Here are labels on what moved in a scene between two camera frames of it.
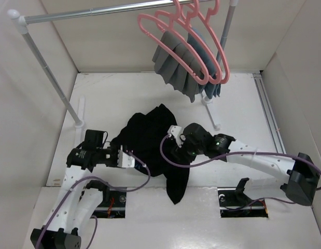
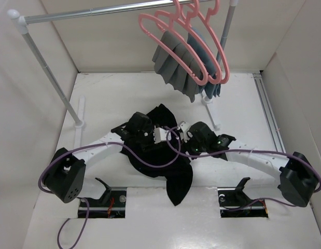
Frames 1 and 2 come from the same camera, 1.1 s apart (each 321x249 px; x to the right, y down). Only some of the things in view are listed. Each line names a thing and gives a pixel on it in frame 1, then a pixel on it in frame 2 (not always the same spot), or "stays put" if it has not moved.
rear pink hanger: [217, 42] stays put
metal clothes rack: [22, 21] stays put
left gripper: [115, 148] -> [151, 144]
